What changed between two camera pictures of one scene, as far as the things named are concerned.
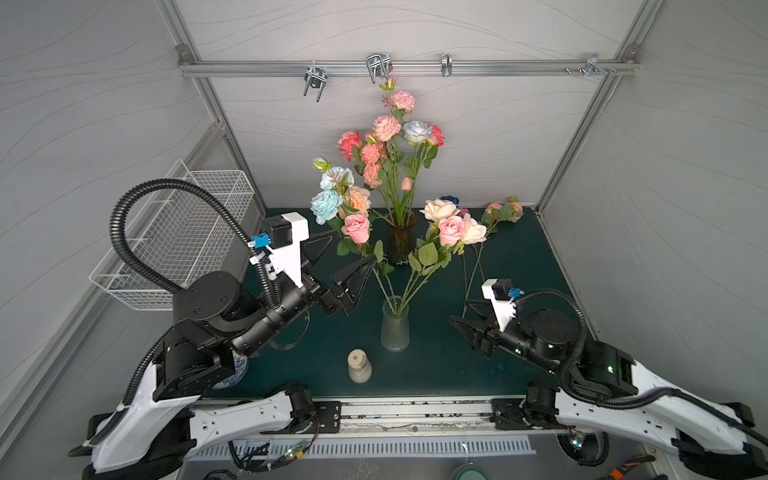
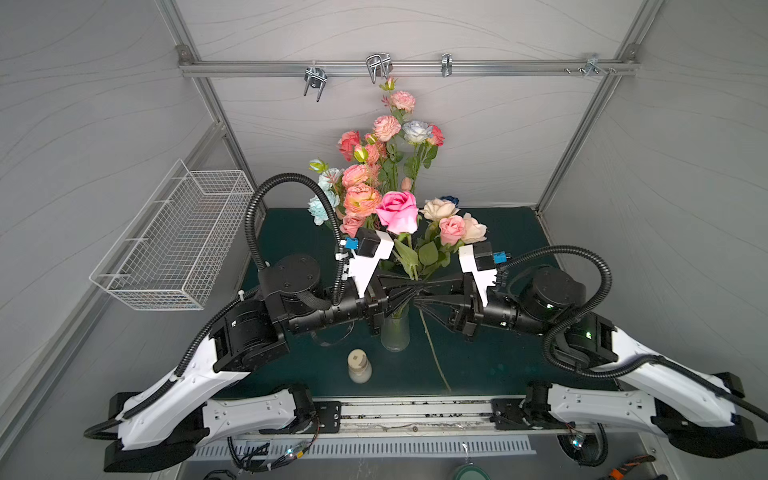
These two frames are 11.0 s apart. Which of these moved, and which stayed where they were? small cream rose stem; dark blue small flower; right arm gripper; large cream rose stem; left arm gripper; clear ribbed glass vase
Moved: left arm gripper; right arm gripper
Stayed: clear ribbed glass vase; small cream rose stem; large cream rose stem; dark blue small flower
